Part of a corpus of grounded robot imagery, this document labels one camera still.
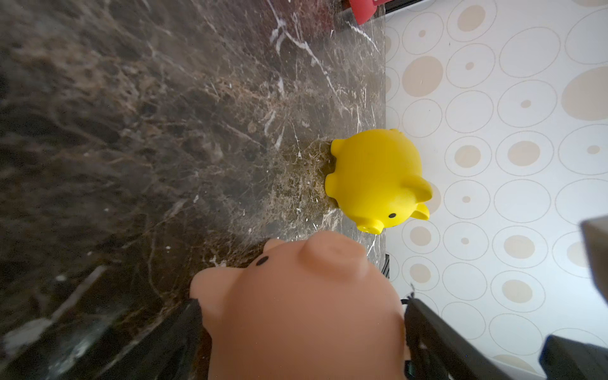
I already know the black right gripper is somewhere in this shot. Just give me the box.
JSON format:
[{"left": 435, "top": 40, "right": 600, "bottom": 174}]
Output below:
[{"left": 539, "top": 335, "right": 608, "bottom": 380}]

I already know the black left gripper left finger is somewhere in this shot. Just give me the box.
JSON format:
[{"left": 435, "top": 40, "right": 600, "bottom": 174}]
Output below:
[{"left": 97, "top": 299, "right": 203, "bottom": 379}]

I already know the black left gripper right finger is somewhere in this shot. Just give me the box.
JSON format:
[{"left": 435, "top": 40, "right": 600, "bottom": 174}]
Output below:
[{"left": 403, "top": 296, "right": 509, "bottom": 380}]

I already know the pink piggy bank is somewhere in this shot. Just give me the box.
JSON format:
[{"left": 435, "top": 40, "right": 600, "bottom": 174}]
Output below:
[{"left": 189, "top": 231, "right": 409, "bottom": 379}]

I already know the yellow piggy bank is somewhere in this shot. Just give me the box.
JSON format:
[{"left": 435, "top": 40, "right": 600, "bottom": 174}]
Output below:
[{"left": 325, "top": 129, "right": 433, "bottom": 234}]

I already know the red polka dot toaster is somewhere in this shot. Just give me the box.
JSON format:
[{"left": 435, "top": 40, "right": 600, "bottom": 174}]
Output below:
[{"left": 348, "top": 0, "right": 390, "bottom": 25}]

